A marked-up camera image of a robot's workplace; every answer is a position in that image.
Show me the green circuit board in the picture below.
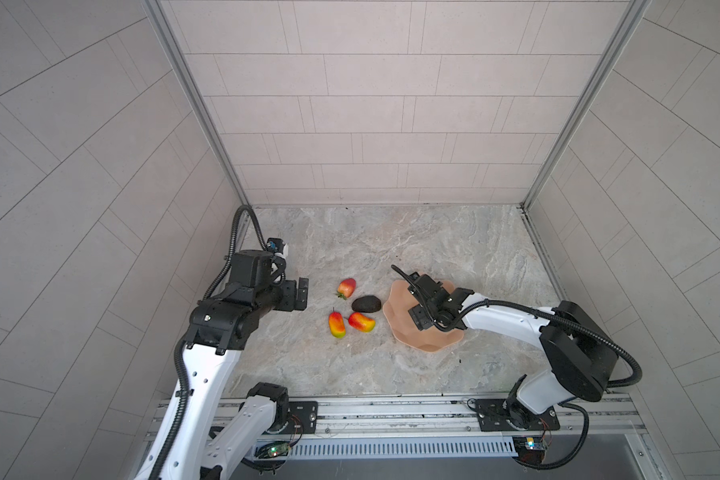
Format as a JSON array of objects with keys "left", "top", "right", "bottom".
[
  {"left": 512, "top": 436, "right": 547, "bottom": 466},
  {"left": 255, "top": 441, "right": 292, "bottom": 460}
]

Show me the left green circuit board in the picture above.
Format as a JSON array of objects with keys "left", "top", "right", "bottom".
[{"left": 255, "top": 441, "right": 292, "bottom": 460}]

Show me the left aluminium corner post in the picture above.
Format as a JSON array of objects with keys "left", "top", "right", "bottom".
[{"left": 145, "top": 0, "right": 252, "bottom": 212}]

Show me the red yellow fake mango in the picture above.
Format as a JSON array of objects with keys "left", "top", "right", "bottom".
[{"left": 348, "top": 312, "right": 376, "bottom": 333}]

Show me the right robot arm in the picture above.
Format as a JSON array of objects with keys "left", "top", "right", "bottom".
[{"left": 401, "top": 272, "right": 618, "bottom": 430}]

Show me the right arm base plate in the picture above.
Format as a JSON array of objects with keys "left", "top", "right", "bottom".
[{"left": 467, "top": 398, "right": 560, "bottom": 433}]

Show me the dark fake avocado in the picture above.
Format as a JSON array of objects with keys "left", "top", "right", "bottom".
[{"left": 351, "top": 295, "right": 382, "bottom": 313}]

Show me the pink scalloped fruit bowl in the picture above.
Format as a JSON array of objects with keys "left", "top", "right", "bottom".
[{"left": 382, "top": 280, "right": 464, "bottom": 353}]

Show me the right black corrugated cable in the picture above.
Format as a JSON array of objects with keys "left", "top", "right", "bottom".
[{"left": 391, "top": 265, "right": 643, "bottom": 471}]

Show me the right green circuit board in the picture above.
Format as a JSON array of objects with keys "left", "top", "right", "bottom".
[{"left": 512, "top": 436, "right": 547, "bottom": 466}]

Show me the aluminium mounting rail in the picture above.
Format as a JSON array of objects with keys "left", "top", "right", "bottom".
[{"left": 136, "top": 392, "right": 661, "bottom": 480}]

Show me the right aluminium corner post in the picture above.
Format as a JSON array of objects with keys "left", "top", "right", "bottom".
[{"left": 520, "top": 0, "right": 650, "bottom": 210}]

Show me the black corrugated cable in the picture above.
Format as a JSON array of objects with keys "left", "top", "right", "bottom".
[
  {"left": 147, "top": 205, "right": 269, "bottom": 480},
  {"left": 391, "top": 265, "right": 643, "bottom": 471}
]

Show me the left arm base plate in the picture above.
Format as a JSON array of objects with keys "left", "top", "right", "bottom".
[{"left": 264, "top": 400, "right": 319, "bottom": 436}]

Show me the left black corrugated cable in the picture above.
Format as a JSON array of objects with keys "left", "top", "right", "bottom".
[{"left": 147, "top": 205, "right": 269, "bottom": 480}]

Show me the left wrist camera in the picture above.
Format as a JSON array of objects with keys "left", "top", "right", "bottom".
[{"left": 265, "top": 237, "right": 289, "bottom": 259}]

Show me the aluminium corner post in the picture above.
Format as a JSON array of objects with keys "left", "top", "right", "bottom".
[
  {"left": 145, "top": 0, "right": 252, "bottom": 212},
  {"left": 520, "top": 0, "right": 650, "bottom": 210}
]

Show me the red fake strawberry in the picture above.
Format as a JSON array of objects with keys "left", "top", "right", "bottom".
[{"left": 336, "top": 278, "right": 357, "bottom": 300}]

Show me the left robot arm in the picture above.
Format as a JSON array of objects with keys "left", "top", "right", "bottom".
[{"left": 135, "top": 239, "right": 309, "bottom": 479}]

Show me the red yellow fake pear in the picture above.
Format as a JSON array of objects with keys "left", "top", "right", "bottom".
[{"left": 328, "top": 311, "right": 346, "bottom": 339}]

